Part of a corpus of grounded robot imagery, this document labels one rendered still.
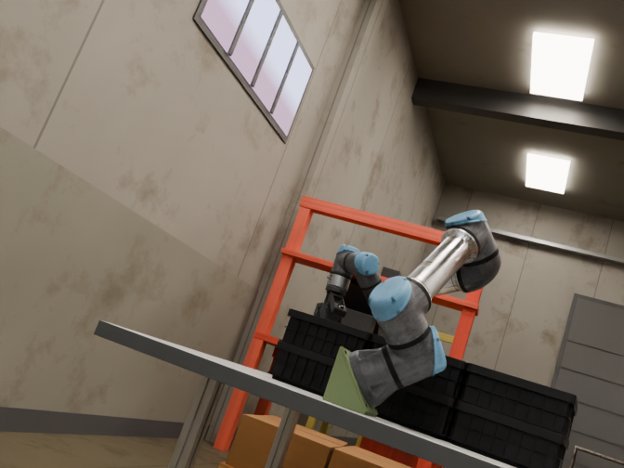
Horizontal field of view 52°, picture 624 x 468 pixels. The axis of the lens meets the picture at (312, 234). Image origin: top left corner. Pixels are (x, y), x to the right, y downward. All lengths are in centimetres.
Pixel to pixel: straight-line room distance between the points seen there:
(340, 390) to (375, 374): 10
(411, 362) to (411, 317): 12
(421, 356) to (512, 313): 981
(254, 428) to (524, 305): 818
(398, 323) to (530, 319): 985
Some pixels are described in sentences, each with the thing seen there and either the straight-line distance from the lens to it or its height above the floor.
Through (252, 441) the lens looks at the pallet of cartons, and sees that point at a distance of 383.
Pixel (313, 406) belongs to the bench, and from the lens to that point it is 149.
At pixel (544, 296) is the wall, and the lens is 1151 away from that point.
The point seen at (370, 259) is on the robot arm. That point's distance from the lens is 209.
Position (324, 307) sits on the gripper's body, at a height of 97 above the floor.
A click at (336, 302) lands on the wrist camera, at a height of 100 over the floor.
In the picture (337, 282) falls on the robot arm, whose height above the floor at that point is 107.
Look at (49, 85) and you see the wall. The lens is 326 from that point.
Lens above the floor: 74
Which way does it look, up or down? 12 degrees up
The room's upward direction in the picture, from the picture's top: 20 degrees clockwise
